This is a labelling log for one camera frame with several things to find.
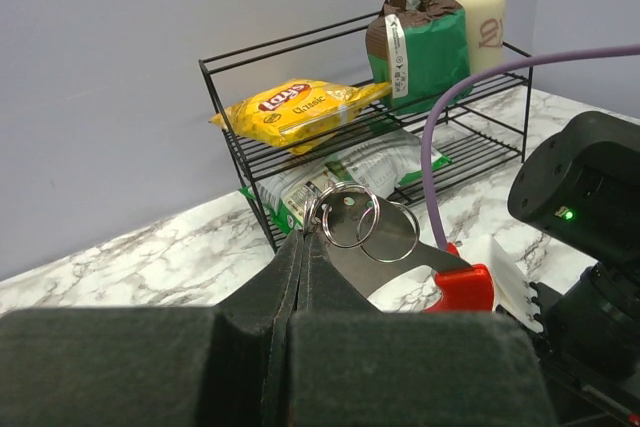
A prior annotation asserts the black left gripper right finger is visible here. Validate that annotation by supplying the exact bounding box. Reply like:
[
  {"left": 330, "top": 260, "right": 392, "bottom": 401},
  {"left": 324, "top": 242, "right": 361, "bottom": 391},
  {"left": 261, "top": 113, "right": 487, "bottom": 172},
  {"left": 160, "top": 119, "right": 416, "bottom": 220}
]
[{"left": 289, "top": 232, "right": 382, "bottom": 319}]

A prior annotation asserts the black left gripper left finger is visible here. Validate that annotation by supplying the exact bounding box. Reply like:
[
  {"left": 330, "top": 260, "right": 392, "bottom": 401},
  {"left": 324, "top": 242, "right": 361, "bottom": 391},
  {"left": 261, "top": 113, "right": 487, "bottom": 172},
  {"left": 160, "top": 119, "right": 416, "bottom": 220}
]
[{"left": 215, "top": 231, "right": 303, "bottom": 347}]

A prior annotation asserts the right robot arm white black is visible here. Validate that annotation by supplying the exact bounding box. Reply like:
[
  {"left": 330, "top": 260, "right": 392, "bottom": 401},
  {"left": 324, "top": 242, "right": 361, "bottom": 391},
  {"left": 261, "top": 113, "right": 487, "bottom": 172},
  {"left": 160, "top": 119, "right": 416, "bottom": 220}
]
[{"left": 508, "top": 111, "right": 639, "bottom": 426}]

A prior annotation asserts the green white snack packet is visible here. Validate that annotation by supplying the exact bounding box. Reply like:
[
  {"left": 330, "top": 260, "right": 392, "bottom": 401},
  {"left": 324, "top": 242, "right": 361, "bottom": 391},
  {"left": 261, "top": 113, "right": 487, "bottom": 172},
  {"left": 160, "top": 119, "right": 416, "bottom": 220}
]
[{"left": 239, "top": 130, "right": 422, "bottom": 233}]

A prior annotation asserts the yellow Lays chips bag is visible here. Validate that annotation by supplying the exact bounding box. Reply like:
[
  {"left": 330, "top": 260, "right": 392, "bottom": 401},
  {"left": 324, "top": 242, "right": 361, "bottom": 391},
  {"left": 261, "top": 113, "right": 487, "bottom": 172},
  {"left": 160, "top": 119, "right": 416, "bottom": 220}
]
[{"left": 210, "top": 79, "right": 391, "bottom": 155}]

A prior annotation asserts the green brown coffee bag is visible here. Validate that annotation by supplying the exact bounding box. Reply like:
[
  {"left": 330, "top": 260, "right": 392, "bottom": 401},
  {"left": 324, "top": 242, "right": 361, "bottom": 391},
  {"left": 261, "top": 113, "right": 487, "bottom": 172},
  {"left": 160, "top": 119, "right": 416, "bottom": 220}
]
[{"left": 365, "top": 0, "right": 470, "bottom": 115}]

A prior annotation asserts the cream pump lotion bottle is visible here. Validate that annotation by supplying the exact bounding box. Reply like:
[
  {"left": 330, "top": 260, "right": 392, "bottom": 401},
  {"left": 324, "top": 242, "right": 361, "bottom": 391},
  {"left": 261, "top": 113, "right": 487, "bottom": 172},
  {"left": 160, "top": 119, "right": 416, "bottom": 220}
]
[{"left": 455, "top": 0, "right": 506, "bottom": 74}]

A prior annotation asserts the black wire rack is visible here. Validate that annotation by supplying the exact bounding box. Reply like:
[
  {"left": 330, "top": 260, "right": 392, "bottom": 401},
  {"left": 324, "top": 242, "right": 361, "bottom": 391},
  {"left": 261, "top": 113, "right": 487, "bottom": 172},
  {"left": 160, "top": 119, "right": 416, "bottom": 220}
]
[{"left": 198, "top": 0, "right": 534, "bottom": 253}]

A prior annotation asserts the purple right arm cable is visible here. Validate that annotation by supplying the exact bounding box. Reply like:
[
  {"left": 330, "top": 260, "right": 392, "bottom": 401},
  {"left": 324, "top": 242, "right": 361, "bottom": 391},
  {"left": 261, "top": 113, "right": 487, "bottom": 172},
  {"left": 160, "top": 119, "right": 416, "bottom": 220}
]
[{"left": 419, "top": 44, "right": 640, "bottom": 253}]

